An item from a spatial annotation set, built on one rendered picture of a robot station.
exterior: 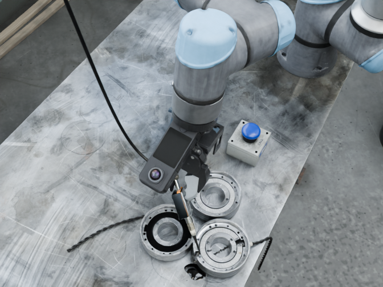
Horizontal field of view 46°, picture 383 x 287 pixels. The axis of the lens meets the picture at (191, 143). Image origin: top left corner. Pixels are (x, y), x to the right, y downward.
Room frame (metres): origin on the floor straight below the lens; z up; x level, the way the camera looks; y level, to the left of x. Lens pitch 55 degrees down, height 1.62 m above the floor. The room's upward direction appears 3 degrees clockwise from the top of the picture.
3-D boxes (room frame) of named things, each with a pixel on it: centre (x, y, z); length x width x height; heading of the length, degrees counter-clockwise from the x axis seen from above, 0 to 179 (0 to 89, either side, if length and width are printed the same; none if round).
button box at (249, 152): (0.56, -0.13, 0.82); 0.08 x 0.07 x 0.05; 153
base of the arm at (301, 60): (0.86, -0.29, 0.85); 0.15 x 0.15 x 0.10
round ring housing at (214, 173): (0.43, -0.05, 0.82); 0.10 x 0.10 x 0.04
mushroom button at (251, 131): (0.56, -0.12, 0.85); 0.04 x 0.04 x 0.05
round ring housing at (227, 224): (0.32, -0.06, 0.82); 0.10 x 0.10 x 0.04
